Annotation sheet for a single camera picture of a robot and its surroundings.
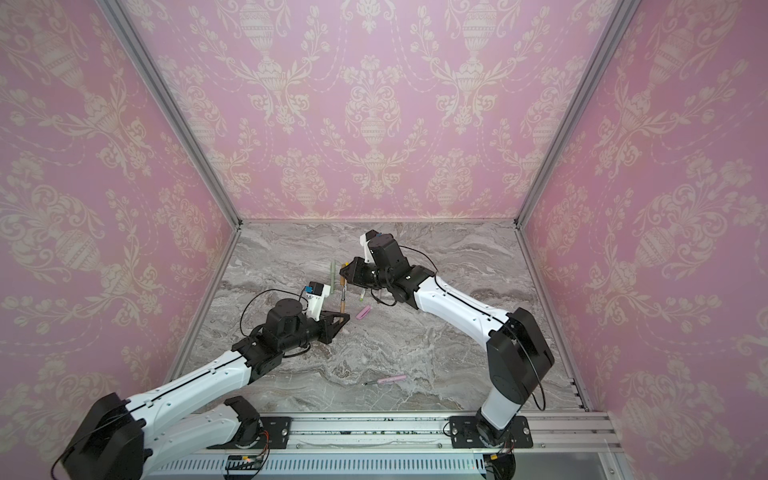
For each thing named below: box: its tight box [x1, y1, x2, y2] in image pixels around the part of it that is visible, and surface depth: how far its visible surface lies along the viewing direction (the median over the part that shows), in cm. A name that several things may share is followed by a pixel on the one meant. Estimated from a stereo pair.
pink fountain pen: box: [364, 375, 407, 385], surface depth 85 cm
